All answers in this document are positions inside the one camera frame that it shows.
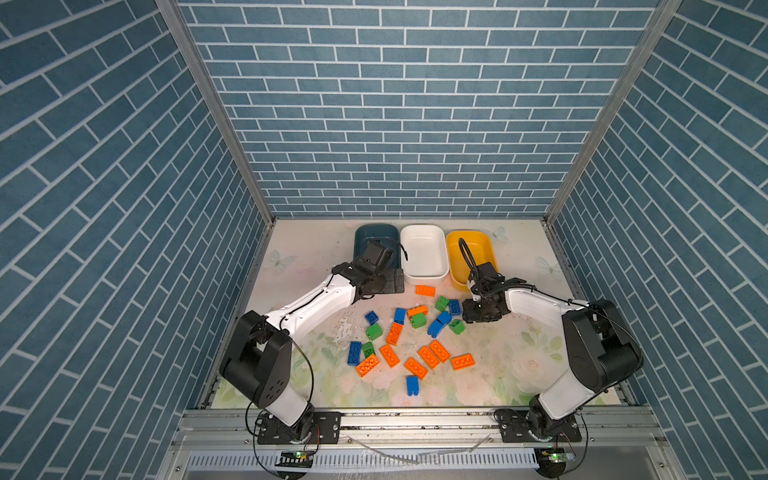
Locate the green lego small top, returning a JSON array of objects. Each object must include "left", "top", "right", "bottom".
[{"left": 435, "top": 296, "right": 450, "bottom": 313}]

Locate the green lego small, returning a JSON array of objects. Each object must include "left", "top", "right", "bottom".
[
  {"left": 435, "top": 296, "right": 450, "bottom": 313},
  {"left": 362, "top": 342, "right": 375, "bottom": 359}
]

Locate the orange lego brick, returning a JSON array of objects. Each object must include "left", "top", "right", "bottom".
[{"left": 415, "top": 285, "right": 436, "bottom": 297}]

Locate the blue lego long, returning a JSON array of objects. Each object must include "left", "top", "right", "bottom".
[
  {"left": 347, "top": 341, "right": 362, "bottom": 367},
  {"left": 427, "top": 311, "right": 453, "bottom": 338}
]

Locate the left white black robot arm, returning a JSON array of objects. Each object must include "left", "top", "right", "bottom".
[{"left": 219, "top": 239, "right": 409, "bottom": 441}]

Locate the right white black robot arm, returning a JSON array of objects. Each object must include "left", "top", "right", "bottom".
[{"left": 462, "top": 262, "right": 644, "bottom": 441}]

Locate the dark teal plastic bin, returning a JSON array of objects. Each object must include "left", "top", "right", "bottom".
[{"left": 353, "top": 223, "right": 402, "bottom": 271}]

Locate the yellow plastic bin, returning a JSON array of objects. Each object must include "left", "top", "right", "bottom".
[{"left": 445, "top": 229, "right": 500, "bottom": 293}]

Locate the white plastic bin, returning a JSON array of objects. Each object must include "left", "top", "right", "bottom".
[{"left": 400, "top": 224, "right": 450, "bottom": 287}]

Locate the green lego small lower-left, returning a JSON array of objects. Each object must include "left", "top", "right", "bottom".
[{"left": 362, "top": 342, "right": 375, "bottom": 359}]

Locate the blue lego bottom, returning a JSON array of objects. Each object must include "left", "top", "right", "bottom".
[{"left": 406, "top": 375, "right": 420, "bottom": 396}]

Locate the right green circuit board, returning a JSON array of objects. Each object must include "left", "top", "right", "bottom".
[{"left": 534, "top": 448, "right": 574, "bottom": 479}]

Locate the green circuit board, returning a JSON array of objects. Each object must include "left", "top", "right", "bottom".
[
  {"left": 534, "top": 448, "right": 574, "bottom": 479},
  {"left": 275, "top": 451, "right": 315, "bottom": 470}
]

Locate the left green circuit board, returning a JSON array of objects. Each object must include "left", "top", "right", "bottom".
[{"left": 275, "top": 451, "right": 315, "bottom": 470}]

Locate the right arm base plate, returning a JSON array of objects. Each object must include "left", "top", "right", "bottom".
[{"left": 493, "top": 408, "right": 582, "bottom": 443}]

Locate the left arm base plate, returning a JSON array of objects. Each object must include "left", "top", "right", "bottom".
[{"left": 256, "top": 411, "right": 342, "bottom": 445}]

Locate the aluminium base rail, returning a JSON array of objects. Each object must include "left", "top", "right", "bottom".
[{"left": 170, "top": 406, "right": 673, "bottom": 451}]

